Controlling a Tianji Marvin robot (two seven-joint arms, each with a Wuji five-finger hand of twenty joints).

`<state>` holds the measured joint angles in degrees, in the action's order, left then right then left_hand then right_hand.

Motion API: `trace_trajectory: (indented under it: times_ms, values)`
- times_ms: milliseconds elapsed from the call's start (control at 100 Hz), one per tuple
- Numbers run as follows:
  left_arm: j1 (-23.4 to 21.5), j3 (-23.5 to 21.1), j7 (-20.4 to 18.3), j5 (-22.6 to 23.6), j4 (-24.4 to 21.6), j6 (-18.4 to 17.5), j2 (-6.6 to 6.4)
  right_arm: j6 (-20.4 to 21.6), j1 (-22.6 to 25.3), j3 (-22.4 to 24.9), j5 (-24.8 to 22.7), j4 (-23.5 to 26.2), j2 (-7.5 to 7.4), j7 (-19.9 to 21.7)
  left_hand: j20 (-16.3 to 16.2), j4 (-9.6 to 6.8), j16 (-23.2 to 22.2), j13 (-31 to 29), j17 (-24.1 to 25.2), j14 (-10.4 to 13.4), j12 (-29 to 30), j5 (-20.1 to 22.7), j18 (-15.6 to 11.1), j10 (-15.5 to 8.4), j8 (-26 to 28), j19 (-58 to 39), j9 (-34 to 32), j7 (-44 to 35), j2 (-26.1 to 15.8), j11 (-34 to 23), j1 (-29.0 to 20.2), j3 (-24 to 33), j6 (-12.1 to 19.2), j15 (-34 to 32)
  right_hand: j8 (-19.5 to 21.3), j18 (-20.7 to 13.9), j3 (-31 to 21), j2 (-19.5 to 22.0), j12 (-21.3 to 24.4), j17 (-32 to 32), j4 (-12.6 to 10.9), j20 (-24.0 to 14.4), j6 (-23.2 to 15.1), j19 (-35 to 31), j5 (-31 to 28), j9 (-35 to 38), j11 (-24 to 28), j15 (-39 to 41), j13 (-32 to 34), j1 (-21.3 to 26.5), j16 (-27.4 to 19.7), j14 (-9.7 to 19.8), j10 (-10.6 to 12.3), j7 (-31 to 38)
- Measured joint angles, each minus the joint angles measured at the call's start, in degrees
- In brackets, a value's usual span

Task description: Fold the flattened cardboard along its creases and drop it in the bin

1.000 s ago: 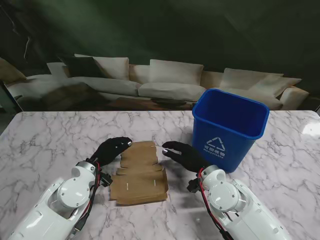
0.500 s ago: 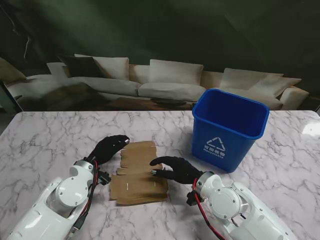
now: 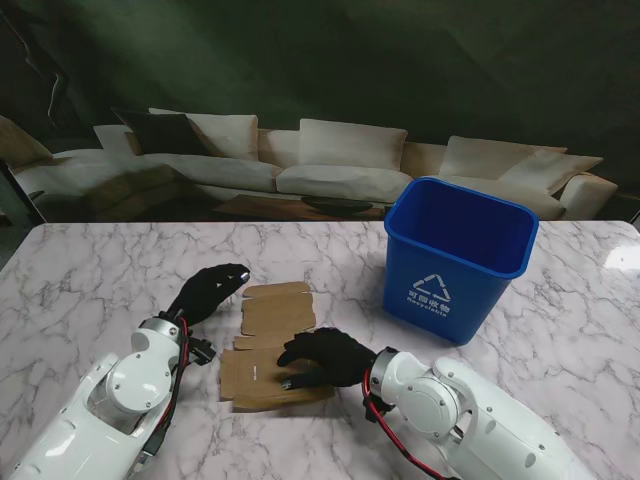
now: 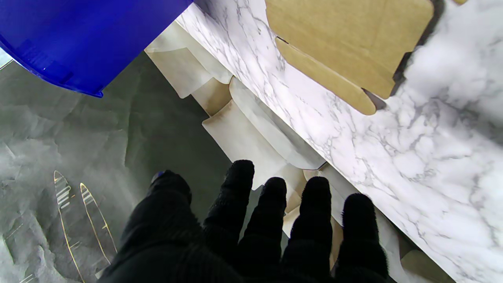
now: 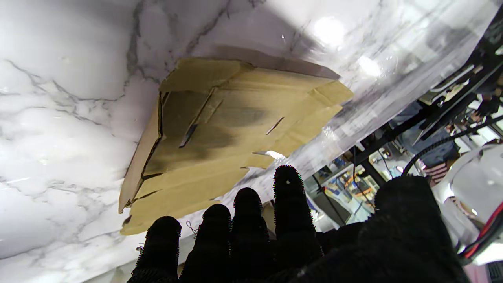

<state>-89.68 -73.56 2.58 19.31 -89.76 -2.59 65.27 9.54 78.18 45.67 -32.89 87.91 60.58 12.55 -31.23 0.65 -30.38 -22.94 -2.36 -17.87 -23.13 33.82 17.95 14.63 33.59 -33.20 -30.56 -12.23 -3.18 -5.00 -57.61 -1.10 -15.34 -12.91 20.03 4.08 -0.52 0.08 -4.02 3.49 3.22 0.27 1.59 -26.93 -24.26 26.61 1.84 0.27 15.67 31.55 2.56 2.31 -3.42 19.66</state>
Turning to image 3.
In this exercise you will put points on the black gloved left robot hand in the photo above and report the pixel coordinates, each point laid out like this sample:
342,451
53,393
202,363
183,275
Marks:
207,292

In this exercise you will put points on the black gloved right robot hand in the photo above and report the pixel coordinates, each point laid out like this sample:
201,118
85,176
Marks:
340,357

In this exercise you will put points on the brown cardboard box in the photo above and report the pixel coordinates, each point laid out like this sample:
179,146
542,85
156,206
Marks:
270,312

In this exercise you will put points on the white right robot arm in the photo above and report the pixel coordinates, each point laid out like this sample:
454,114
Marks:
475,415

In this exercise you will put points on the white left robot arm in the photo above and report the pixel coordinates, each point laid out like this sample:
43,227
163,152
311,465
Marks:
100,400

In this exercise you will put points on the blue recycling bin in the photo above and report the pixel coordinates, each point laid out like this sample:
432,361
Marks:
440,295

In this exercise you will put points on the dark panel beside backdrop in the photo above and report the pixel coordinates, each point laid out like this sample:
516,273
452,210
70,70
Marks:
20,195

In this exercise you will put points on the printed sofa scene backdrop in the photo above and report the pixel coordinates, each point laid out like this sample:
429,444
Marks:
320,75

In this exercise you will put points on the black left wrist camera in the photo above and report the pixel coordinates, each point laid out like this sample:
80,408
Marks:
202,350

